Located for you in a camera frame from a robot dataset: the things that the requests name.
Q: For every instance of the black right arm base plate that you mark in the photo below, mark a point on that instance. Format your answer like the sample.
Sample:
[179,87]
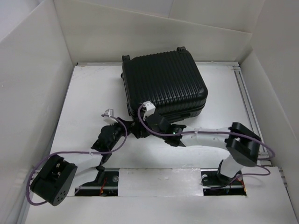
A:
[215,186]

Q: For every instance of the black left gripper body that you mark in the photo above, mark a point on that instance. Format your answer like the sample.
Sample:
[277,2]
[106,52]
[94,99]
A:
[119,130]

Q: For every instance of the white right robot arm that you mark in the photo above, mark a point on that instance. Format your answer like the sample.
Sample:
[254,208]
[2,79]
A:
[241,143]

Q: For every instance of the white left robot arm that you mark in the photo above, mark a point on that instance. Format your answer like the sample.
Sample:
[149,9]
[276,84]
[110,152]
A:
[52,178]

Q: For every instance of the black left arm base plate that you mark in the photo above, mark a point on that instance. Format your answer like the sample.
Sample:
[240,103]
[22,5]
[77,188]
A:
[105,185]

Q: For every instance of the black ribbed hard-shell suitcase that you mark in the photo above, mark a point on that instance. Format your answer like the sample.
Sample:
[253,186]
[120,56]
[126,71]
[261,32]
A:
[170,80]

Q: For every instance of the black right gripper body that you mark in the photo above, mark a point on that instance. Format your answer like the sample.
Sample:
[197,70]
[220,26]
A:
[145,122]

